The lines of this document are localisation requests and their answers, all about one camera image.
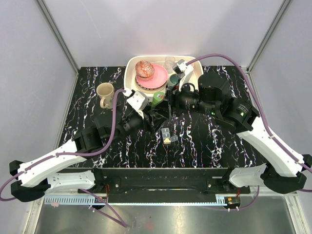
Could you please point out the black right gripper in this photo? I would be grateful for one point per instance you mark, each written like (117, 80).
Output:
(175, 97)

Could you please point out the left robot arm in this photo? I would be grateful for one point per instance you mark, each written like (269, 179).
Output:
(34, 179)

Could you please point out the red patterned ceramic bowl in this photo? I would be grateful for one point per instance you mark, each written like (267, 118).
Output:
(144, 69)

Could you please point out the striped rim ceramic plate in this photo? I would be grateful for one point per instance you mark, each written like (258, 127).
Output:
(148, 90)

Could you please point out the slotted cable duct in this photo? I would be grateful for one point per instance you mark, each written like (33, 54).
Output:
(72, 200)

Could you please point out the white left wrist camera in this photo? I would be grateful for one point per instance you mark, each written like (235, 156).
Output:
(138, 101)

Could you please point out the clear drinking glass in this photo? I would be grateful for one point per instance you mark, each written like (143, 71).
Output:
(169, 63)

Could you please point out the teal glazed ceramic mug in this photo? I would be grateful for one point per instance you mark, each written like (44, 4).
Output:
(173, 81)

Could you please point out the green pill bottle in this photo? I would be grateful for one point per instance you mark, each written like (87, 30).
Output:
(158, 97)

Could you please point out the cream illustrated ceramic mug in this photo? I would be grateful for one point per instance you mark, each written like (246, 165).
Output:
(106, 92)

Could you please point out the white rectangular dish tub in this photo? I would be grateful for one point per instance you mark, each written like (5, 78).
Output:
(130, 73)

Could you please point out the clear weekly pill organizer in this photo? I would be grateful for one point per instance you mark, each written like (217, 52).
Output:
(166, 133)

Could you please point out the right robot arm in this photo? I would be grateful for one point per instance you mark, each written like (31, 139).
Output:
(211, 96)

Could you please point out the pink ceramic plate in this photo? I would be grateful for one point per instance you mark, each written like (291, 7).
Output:
(160, 71)

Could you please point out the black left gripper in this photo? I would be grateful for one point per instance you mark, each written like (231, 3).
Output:
(153, 119)

